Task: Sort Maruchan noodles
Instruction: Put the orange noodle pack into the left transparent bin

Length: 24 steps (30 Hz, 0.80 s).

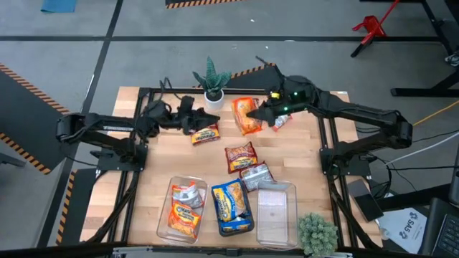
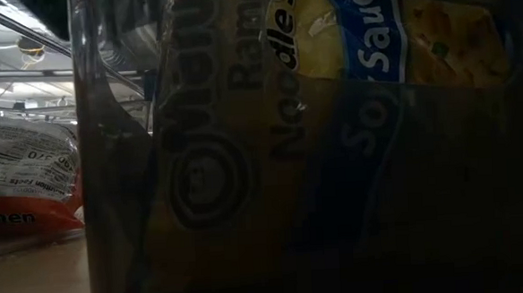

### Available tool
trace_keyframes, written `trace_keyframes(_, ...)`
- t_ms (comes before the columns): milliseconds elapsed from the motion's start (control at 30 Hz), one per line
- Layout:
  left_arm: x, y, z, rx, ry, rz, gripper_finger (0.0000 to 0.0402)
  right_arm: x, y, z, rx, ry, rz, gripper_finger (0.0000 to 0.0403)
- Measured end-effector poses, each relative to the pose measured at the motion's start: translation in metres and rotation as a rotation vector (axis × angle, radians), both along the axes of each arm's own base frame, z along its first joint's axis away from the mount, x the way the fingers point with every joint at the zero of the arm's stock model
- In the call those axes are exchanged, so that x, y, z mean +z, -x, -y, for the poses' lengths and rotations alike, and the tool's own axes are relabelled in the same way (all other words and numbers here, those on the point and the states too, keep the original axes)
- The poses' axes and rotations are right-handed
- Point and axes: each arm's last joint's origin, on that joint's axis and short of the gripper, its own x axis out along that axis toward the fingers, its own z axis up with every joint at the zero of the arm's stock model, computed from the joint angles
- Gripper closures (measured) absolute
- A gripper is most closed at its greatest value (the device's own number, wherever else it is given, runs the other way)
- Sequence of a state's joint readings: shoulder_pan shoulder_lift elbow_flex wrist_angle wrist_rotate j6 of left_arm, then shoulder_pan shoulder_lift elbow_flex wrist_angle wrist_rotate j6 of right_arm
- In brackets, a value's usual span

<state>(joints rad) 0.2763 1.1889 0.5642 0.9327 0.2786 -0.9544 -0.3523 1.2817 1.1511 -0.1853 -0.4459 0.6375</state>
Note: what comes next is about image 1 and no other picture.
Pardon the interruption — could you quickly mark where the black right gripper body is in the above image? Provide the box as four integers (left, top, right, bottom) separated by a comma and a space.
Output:
268, 99, 298, 121

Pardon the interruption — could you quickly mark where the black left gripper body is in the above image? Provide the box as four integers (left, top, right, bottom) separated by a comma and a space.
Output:
179, 95, 204, 136

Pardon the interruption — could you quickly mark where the red Maruchan ramen pack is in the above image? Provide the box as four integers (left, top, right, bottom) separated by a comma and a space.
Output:
270, 113, 293, 133
189, 123, 222, 146
224, 141, 259, 175

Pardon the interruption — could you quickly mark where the orange Maruchan ramen pack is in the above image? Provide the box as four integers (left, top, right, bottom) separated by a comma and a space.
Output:
171, 181, 206, 209
167, 200, 202, 239
231, 96, 265, 136

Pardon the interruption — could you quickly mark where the silver foil snack packet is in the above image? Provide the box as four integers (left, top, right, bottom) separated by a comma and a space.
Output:
239, 161, 275, 193

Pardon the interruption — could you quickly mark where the blue Maruchan ramen pack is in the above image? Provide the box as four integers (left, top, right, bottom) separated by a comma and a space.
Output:
219, 216, 253, 233
211, 178, 248, 223

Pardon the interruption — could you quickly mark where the snake plant in white pot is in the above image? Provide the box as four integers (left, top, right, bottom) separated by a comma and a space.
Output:
192, 56, 233, 112

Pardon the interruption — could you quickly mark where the black hazard-striped floor mat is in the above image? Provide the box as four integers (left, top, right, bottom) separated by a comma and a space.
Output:
37, 168, 100, 248
0, 62, 93, 176
164, 0, 248, 10
195, 62, 290, 92

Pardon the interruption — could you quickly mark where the clear plastic bin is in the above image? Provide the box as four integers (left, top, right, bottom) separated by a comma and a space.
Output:
156, 175, 209, 245
255, 180, 299, 250

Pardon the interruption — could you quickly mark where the dark grey tablet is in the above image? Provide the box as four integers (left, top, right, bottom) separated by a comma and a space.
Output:
346, 178, 384, 223

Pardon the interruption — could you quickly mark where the small pale green bushy plant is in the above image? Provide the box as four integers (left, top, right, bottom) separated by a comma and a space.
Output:
298, 212, 339, 257

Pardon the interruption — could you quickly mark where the blue floor mat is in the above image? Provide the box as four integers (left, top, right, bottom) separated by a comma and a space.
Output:
40, 0, 78, 14

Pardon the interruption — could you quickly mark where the white printed paper sheet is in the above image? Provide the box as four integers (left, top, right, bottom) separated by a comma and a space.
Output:
378, 207, 428, 254

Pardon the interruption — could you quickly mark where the person's shoe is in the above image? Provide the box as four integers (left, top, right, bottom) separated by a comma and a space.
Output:
444, 49, 459, 68

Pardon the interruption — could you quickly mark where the black laptop keyboard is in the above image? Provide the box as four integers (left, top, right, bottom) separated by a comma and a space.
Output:
419, 196, 459, 257

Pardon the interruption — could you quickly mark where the black aluminium table frame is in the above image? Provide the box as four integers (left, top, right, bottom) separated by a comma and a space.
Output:
80, 85, 383, 258

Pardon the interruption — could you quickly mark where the black desk frame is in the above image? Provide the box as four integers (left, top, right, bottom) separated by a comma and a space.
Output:
360, 0, 459, 97

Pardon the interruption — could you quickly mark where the white cable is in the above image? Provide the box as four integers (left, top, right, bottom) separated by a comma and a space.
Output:
385, 132, 459, 166

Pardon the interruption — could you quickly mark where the black power cable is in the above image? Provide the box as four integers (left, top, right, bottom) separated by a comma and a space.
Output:
389, 164, 459, 172

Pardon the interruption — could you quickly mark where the yellow extension cable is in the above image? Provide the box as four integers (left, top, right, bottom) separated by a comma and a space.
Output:
412, 100, 459, 127

